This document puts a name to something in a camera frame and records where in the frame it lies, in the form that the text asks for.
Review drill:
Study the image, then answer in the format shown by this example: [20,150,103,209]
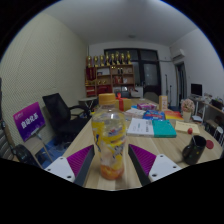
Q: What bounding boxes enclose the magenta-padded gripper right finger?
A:
[128,143,183,187]

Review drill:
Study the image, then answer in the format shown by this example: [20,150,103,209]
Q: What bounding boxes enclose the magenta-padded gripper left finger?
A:
[44,144,96,188]

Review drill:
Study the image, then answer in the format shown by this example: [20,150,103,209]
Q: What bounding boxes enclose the yellow-labelled clear drink bottle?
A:
[90,92,128,181]

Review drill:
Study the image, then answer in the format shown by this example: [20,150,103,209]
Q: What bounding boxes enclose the black mug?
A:
[181,134,208,166]

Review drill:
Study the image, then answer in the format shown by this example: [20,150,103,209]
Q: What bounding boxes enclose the teal book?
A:
[151,119,178,139]

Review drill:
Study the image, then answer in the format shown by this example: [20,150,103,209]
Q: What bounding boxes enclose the red lollipop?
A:
[186,127,198,145]

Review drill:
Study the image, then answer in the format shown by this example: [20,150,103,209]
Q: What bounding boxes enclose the white booklet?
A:
[126,117,155,138]

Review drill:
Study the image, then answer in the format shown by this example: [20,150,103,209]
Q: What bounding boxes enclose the pale yellow paper pad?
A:
[174,120,201,136]

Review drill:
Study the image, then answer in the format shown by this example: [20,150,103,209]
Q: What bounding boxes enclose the black office chair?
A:
[42,92,93,146]

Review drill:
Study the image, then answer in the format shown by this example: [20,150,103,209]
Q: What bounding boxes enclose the flat round red coaster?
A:
[205,139,215,150]

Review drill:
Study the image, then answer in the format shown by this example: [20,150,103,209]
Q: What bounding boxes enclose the orange book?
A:
[163,110,184,122]

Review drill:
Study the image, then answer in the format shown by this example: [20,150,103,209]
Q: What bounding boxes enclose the blue book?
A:
[142,109,167,122]

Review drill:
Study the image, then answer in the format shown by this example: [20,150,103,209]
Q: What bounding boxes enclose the purple sign board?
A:
[12,101,54,163]

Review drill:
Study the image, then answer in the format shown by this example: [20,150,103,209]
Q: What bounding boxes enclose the white paper sheets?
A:
[124,107,146,120]

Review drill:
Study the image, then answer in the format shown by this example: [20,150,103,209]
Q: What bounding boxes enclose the pink box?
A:
[136,102,158,111]

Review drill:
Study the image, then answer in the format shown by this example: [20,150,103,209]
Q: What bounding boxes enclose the tan carton box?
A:
[158,95,169,112]

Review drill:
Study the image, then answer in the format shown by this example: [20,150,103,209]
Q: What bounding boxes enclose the potted flower bouquet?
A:
[180,98,196,123]

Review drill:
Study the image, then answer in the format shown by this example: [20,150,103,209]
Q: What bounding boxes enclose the white round stool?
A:
[213,125,224,146]

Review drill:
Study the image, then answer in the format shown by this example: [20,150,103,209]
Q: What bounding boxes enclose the white round side table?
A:
[78,96,99,110]

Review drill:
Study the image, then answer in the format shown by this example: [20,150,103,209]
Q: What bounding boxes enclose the yellow gift box red ribbon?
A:
[114,93,133,112]

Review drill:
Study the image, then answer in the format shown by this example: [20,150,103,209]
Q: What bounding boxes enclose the black tripod stand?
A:
[164,74,173,108]

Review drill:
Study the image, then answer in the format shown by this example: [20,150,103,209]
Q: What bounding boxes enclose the black computer monitor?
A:
[190,83,204,98]

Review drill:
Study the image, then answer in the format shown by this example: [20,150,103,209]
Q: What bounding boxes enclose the dark glass door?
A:
[104,48,162,100]

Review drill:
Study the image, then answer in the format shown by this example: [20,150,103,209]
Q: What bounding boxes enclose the wooden shelf unit with trophies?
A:
[84,50,136,98]

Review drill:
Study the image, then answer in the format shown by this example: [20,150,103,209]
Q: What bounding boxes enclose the white air conditioner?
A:
[170,48,186,63]

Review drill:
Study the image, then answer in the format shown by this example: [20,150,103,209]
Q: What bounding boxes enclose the wooden wall desk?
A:
[189,96,224,134]

